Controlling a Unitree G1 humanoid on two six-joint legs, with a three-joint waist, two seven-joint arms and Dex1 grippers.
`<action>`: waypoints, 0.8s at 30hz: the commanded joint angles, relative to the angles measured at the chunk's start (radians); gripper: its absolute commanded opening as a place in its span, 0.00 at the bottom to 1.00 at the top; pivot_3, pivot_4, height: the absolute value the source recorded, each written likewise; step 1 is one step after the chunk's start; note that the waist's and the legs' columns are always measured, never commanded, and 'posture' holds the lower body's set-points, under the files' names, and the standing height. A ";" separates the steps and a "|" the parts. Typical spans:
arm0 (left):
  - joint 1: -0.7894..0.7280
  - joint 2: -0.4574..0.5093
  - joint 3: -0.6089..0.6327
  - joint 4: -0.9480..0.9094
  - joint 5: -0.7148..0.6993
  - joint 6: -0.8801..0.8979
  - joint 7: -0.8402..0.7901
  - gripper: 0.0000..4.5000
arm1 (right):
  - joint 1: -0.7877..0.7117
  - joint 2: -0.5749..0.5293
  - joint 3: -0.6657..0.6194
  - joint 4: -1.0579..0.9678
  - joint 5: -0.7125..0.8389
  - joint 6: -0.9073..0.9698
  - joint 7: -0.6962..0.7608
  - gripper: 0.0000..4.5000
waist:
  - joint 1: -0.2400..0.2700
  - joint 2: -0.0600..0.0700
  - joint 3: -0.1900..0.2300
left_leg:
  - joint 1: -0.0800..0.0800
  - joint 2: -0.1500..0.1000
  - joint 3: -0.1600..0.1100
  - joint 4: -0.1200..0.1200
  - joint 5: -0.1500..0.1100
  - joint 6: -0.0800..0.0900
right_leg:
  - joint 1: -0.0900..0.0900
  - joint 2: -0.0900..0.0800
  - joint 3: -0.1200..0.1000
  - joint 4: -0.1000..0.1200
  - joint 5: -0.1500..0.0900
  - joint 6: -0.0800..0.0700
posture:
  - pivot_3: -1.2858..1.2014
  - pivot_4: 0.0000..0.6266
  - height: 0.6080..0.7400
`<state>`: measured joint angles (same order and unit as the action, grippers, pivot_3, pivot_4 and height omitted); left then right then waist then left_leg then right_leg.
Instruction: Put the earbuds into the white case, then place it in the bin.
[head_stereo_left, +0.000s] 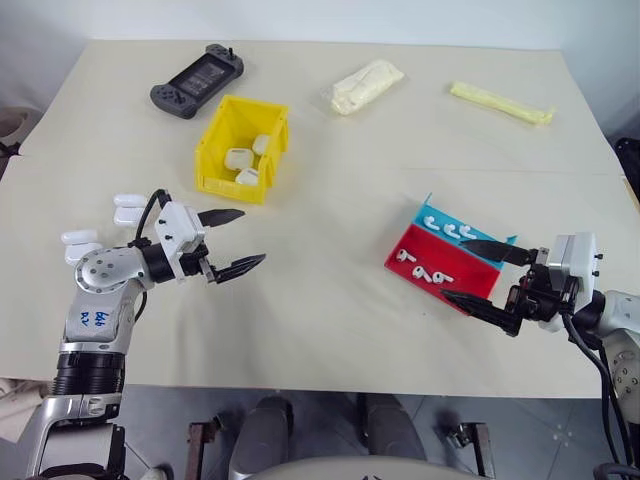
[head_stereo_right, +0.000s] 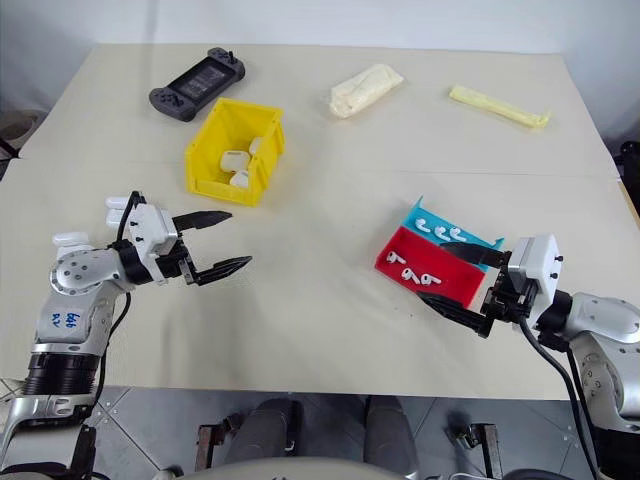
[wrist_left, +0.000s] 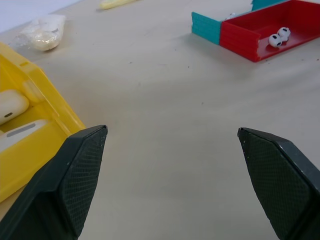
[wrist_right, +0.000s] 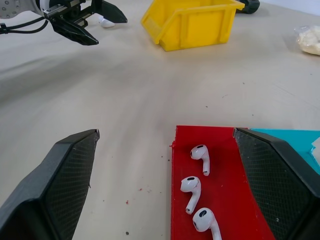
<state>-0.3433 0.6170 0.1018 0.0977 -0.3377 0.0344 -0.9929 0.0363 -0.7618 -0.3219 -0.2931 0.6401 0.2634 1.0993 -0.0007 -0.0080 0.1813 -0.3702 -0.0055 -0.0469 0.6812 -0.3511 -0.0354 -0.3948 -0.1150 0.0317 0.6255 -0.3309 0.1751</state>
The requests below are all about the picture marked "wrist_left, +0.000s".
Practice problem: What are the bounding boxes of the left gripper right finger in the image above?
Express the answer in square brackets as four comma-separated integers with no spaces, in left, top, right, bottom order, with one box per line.
[237,127,320,240]

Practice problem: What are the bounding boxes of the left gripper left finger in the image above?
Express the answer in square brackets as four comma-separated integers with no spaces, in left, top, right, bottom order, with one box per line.
[0,124,109,240]

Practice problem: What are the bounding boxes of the yellow plastic bin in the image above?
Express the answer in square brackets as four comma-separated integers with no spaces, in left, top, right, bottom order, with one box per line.
[0,41,87,204]

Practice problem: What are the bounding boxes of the clear bag of cream contents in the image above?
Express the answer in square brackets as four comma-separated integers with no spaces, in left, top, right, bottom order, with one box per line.
[11,14,67,53]

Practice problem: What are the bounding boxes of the red plastic tray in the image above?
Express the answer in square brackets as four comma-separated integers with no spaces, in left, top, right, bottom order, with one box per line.
[219,0,320,63]

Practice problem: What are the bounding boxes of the teal plastic tray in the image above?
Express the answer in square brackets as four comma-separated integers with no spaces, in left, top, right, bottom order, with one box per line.
[191,0,288,46]

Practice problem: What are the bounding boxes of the long yellow plastic bag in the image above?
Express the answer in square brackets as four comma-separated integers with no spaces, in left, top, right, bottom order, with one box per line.
[96,0,136,11]

